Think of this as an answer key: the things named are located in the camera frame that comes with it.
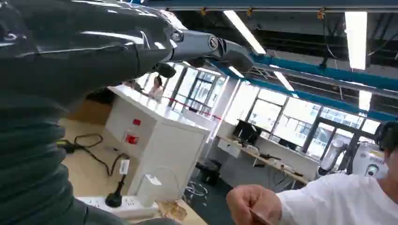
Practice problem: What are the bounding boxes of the white power strip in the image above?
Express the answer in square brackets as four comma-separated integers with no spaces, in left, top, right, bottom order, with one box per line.
[76,195,160,220]

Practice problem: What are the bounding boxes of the person's hand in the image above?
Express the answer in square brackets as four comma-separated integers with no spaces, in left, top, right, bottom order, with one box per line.
[226,184,283,225]

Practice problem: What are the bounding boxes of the distant person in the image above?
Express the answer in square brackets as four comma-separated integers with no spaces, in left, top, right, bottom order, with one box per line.
[148,75,164,99]

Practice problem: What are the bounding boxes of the long pale workbench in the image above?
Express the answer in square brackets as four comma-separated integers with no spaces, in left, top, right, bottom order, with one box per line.
[217,136,309,186]

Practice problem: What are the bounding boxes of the black waste bin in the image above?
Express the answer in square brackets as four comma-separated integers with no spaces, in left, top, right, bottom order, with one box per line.
[195,159,222,187]

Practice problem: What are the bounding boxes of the short ceiling light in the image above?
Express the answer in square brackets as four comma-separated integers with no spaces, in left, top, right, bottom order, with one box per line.
[269,64,295,92]
[358,90,373,112]

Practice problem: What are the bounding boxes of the black floor cable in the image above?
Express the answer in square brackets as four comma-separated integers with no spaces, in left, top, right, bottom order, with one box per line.
[57,133,130,178]

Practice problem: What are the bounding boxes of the loose pale floor cables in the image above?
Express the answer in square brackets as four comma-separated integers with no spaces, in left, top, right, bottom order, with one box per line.
[184,180,209,207]

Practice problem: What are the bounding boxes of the wide ceiling light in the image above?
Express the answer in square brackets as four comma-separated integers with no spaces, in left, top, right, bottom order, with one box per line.
[344,11,368,71]

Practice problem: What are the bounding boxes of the black power plug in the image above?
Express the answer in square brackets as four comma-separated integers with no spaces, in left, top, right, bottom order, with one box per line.
[105,174,127,208]

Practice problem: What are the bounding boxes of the white power adapter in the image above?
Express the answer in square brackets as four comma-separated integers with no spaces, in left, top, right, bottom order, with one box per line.
[136,173,162,208]

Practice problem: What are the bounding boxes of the blue ceiling beam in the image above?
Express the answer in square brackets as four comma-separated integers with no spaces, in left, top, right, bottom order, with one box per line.
[250,53,398,92]
[211,60,398,122]

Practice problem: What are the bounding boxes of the black computer monitor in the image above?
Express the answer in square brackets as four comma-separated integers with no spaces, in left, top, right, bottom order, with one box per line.
[232,119,262,146]

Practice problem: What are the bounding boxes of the long ceiling light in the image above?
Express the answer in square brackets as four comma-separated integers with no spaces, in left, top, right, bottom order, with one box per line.
[222,10,267,55]

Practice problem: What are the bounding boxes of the white machine with lens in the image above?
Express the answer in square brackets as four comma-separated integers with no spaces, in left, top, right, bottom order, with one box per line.
[351,142,389,180]

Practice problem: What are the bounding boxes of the white cable tag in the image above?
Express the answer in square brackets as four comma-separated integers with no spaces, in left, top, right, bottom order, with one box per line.
[119,159,130,176]

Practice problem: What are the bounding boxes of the white cabinet with red switches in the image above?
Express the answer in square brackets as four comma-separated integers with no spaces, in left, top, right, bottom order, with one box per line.
[104,85,211,203]

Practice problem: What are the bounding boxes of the brown card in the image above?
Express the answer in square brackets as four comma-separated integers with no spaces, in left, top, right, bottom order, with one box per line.
[248,207,275,225]

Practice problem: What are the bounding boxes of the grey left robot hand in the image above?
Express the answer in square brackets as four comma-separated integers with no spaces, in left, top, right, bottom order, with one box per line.
[0,0,255,110]

